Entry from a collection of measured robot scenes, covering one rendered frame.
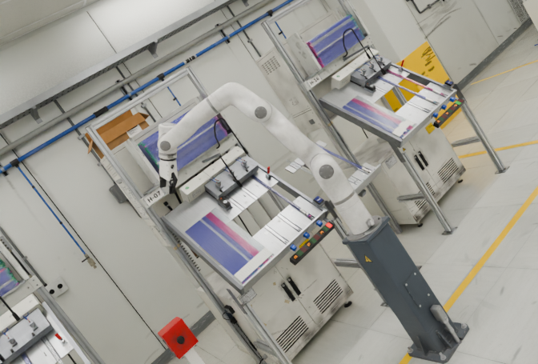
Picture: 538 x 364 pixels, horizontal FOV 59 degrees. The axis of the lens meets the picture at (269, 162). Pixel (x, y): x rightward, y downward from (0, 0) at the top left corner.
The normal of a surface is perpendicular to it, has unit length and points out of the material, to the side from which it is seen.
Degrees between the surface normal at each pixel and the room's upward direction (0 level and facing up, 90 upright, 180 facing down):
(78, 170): 90
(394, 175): 90
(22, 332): 47
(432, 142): 90
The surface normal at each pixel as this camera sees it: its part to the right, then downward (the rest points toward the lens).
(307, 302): 0.44, -0.15
